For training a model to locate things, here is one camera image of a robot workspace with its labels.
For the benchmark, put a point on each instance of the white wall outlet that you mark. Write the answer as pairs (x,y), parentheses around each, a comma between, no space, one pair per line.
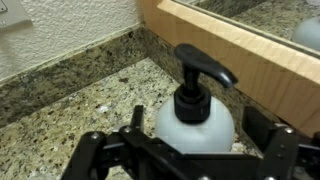
(11,13)

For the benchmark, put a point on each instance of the green label hand soap bottle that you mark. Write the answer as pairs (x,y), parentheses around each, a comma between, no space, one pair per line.
(193,126)

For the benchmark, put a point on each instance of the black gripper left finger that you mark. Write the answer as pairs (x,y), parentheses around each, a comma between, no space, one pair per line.
(100,156)

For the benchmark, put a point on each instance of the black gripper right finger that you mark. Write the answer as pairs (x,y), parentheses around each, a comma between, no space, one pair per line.
(283,150)

